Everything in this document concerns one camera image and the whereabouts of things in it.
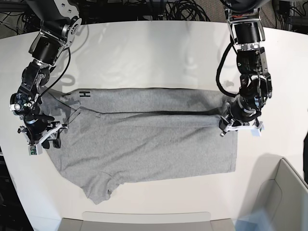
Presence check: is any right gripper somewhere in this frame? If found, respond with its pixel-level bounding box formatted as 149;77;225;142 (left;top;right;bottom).
17;114;67;149

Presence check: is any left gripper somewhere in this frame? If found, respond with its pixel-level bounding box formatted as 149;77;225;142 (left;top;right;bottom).
219;95;263;137

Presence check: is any grey T-shirt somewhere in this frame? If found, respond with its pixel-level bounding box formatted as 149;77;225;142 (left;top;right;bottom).
41;88;237;204

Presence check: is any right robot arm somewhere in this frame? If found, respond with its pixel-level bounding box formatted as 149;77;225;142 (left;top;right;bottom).
10;0;82;155

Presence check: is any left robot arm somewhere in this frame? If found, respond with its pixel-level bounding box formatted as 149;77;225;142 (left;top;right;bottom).
216;0;272;137

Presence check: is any grey bin right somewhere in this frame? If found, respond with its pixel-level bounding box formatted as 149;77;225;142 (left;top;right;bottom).
255;158;308;231

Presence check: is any grey bin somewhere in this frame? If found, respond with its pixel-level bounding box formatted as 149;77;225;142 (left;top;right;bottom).
255;158;308;231
58;212;235;231

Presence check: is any black object right edge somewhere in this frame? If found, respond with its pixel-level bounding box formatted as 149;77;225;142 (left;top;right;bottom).
303;133;308;183

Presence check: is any grey bin front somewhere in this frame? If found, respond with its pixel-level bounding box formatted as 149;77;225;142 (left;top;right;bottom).
58;212;235;231

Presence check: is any blue cloth in bin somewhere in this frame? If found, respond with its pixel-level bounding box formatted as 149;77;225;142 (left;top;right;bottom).
233;209;269;231

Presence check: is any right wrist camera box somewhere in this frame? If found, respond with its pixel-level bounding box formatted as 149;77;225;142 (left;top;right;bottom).
28;144;41;155

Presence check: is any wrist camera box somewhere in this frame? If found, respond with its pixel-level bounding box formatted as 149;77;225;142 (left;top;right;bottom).
28;144;41;155
251;124;264;137

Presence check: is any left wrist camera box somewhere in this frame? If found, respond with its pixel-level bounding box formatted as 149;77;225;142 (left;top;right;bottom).
251;124;264;137

